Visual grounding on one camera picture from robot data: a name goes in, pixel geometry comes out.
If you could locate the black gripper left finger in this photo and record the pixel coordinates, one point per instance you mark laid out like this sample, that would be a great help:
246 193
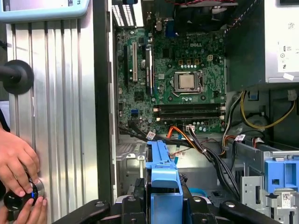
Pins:
136 210

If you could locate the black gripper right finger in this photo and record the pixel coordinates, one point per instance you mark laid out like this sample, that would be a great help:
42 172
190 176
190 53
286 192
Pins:
198 210

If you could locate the hard disk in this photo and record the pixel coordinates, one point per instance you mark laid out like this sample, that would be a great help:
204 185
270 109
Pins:
163 177

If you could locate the metal disk bay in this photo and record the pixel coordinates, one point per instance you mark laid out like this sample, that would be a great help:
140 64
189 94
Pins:
130 161

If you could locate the person's right hand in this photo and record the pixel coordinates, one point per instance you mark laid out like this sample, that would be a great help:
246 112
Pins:
35 214

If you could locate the person's left hand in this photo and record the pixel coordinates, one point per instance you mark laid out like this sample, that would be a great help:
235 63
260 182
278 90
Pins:
18 163

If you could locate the metal drive cage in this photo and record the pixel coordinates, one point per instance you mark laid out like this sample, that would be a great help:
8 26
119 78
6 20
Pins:
250 186

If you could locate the black RAM slot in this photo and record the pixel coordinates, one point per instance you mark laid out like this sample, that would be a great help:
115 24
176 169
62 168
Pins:
189 108

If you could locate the black PC case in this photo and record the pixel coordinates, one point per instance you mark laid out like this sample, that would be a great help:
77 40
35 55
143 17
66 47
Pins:
101 93

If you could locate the silver CPU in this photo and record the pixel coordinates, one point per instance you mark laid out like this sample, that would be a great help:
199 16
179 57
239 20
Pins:
187 82

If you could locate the metal socket cover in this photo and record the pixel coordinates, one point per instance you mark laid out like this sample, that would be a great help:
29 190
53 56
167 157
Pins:
176 81

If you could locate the white expansion slot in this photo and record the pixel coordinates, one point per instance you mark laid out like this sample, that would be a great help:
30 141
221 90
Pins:
135 60

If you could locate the green motherboard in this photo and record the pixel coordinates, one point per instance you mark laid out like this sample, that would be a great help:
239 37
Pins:
168 58

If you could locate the black round stand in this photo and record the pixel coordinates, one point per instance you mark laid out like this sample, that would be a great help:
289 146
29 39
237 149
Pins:
22 77

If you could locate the grey power supply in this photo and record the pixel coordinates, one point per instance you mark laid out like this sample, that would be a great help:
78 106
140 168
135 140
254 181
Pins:
280 35

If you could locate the black case fan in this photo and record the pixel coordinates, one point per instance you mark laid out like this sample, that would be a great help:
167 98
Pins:
198 16

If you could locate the pale blue teach pendant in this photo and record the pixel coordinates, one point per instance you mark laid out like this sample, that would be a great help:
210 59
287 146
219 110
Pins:
46 11

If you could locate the blue drive bracket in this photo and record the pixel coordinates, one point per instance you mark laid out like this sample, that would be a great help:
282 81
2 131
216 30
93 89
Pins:
271 170

